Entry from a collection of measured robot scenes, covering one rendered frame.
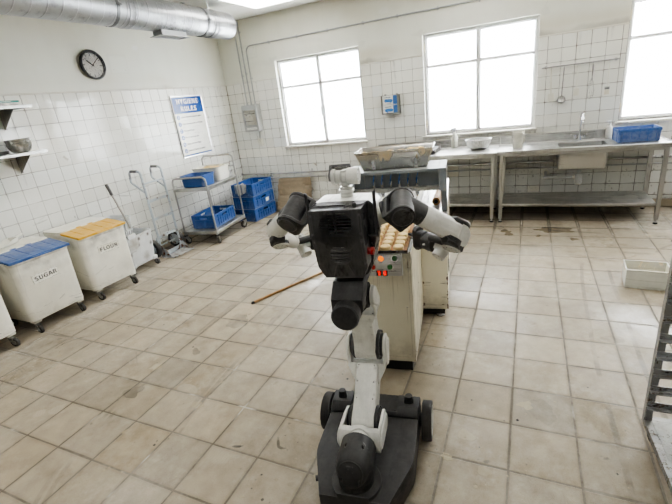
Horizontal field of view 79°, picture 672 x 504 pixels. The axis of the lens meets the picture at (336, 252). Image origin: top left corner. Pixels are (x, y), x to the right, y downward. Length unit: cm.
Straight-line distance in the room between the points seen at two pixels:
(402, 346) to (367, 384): 71
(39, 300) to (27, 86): 219
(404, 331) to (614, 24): 456
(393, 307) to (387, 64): 438
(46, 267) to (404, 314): 333
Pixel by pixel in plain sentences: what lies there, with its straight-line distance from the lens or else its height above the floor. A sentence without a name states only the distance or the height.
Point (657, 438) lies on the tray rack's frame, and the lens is 243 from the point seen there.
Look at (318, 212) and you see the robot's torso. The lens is 149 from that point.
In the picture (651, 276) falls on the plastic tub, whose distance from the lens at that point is 407.
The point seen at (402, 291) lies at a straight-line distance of 249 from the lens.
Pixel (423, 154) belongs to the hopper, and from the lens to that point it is 297.
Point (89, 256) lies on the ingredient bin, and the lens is 483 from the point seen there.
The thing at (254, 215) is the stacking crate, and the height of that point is 11.
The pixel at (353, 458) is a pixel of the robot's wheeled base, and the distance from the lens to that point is 184.
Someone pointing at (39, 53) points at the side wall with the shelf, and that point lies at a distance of 561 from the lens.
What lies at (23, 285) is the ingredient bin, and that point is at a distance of 453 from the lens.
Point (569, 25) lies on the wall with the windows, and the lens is 608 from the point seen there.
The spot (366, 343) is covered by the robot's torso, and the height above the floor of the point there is 62.
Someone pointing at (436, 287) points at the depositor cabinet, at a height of 27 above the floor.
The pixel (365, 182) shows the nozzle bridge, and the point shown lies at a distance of 311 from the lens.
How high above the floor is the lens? 171
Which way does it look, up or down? 20 degrees down
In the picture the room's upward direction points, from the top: 7 degrees counter-clockwise
